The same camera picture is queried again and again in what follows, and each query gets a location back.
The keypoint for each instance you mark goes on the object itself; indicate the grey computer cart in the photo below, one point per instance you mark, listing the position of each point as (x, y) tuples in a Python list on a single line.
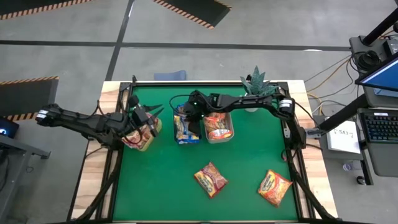
[(385, 161)]

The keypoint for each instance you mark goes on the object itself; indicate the black hazard-striped floor mat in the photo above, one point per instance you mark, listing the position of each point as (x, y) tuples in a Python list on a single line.
[(199, 9), (25, 90), (31, 6)]

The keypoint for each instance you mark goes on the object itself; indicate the white plastic bin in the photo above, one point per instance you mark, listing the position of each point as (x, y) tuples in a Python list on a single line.
[(232, 124)]

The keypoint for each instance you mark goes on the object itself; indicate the yellow-green plastic bin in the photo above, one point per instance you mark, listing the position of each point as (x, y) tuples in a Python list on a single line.
[(147, 149)]

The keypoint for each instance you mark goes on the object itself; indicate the computer monitor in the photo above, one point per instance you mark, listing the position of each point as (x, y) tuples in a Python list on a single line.
[(382, 77)]

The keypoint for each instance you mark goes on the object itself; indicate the white paper sign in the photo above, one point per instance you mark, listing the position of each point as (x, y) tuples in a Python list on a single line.
[(343, 140)]

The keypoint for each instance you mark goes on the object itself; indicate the black keyboard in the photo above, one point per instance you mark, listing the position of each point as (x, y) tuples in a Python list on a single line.
[(381, 127)]

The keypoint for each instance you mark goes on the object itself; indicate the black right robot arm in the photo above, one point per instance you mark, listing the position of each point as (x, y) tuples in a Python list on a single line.
[(248, 101)]

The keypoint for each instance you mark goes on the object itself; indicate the black round pole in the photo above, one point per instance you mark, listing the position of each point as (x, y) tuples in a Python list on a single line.
[(379, 29)]

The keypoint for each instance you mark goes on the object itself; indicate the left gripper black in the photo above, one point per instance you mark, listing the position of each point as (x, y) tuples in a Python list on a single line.
[(141, 116)]

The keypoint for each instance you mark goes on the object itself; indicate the green snake plant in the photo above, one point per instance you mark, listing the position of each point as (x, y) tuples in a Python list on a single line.
[(258, 81)]

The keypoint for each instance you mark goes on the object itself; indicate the black aluminium table frame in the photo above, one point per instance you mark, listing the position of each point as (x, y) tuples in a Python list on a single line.
[(124, 86)]

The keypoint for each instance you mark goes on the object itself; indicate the clear plastic bottle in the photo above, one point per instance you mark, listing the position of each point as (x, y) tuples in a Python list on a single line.
[(347, 166)]

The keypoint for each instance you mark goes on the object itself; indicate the white plant pot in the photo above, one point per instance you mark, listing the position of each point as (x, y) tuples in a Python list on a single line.
[(251, 109)]

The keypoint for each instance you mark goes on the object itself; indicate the black device with blue light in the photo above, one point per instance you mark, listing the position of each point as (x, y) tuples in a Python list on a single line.
[(7, 127)]

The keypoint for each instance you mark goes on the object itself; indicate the dark green plastic bin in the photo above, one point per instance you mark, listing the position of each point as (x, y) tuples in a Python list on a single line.
[(173, 109)]

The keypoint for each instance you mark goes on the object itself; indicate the orange Maruchan noodle packet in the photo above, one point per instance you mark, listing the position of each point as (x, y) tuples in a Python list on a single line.
[(220, 134), (275, 187), (216, 121)]

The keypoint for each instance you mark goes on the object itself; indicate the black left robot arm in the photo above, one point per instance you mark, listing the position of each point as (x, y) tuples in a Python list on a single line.
[(77, 119)]

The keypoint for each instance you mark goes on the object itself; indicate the black caster wheel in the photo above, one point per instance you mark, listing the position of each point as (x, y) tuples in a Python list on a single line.
[(360, 180)]

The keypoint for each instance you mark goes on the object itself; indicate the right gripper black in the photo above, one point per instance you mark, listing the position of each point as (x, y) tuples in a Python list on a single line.
[(197, 104)]

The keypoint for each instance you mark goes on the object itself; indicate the black diagonal support bar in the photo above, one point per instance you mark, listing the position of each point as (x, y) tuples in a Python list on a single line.
[(342, 113)]

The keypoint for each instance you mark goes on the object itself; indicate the grey metal stand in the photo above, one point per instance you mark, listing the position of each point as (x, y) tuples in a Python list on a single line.
[(18, 146)]

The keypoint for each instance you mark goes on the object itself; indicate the green felt mat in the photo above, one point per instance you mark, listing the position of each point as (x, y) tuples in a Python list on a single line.
[(149, 208)]

